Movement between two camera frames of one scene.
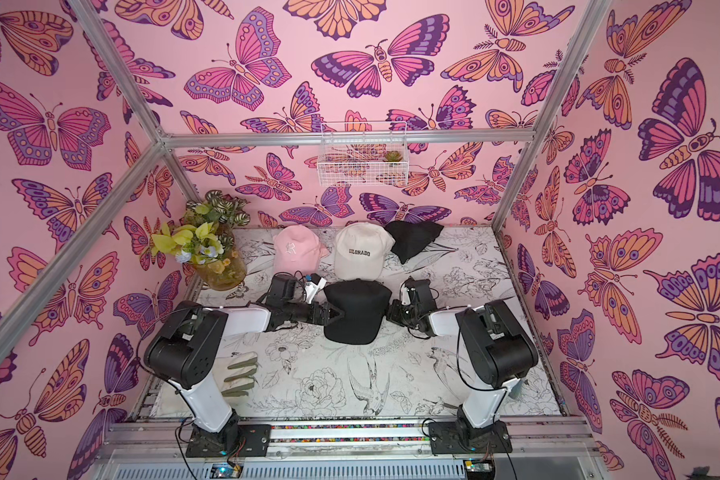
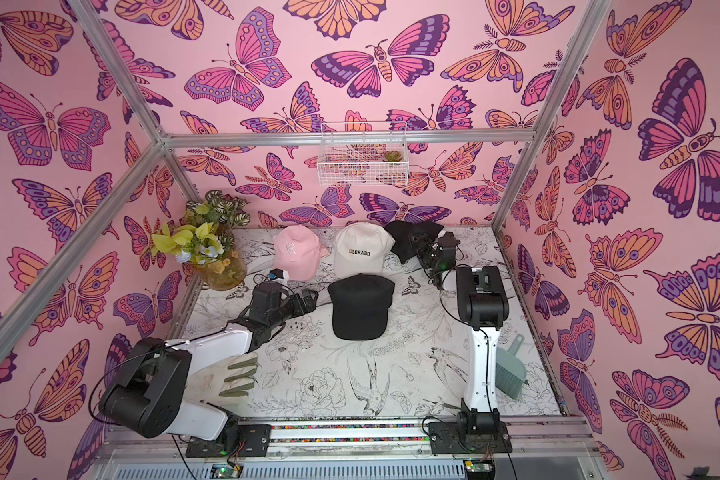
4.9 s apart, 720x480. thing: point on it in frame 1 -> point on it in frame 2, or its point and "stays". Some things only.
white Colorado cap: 359,251 stays
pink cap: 297,248 stays
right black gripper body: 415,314 -> 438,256
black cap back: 411,236 stays
